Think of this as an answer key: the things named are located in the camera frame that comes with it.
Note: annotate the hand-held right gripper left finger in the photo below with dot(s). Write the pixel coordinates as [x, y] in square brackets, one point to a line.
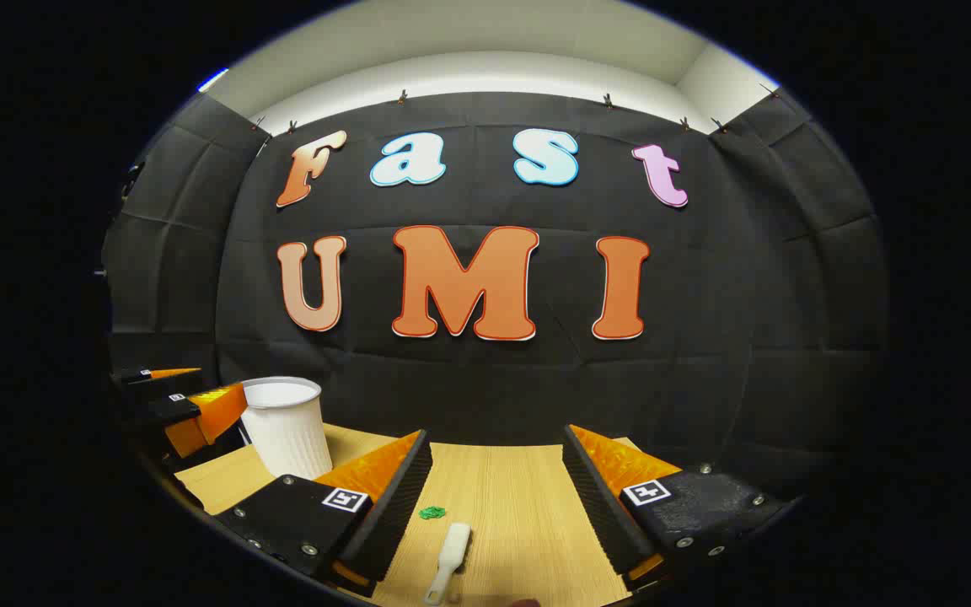
[384, 514]

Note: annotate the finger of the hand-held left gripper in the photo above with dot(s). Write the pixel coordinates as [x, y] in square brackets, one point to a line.
[203, 417]
[144, 377]

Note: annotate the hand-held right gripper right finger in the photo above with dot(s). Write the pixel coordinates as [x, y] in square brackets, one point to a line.
[603, 514]

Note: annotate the green paper ball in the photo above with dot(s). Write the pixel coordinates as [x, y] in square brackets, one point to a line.
[432, 512]

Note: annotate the small white broom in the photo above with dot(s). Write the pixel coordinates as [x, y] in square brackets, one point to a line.
[452, 548]

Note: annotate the white ribbed garbage bin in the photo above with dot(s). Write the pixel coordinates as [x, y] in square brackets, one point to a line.
[287, 430]

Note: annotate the wooden desktop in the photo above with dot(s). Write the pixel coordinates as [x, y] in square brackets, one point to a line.
[511, 497]

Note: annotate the black backdrop cloth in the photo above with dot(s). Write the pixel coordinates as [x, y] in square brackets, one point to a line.
[494, 388]

